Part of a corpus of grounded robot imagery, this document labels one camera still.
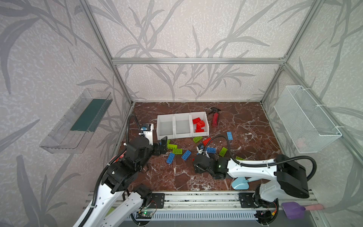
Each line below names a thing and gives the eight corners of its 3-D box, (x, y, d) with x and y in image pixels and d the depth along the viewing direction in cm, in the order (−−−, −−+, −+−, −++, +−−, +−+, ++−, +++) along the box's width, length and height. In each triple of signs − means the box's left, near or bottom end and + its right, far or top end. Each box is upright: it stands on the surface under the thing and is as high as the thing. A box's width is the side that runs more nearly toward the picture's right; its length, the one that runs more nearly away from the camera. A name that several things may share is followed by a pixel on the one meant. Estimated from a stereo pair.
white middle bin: (173, 138, 100) (171, 133, 94) (174, 119, 111) (174, 112, 105) (192, 138, 100) (192, 133, 94) (191, 119, 111) (192, 112, 105)
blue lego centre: (181, 158, 91) (180, 157, 89) (186, 150, 94) (186, 149, 93) (185, 161, 90) (185, 160, 88) (191, 153, 93) (191, 152, 91)
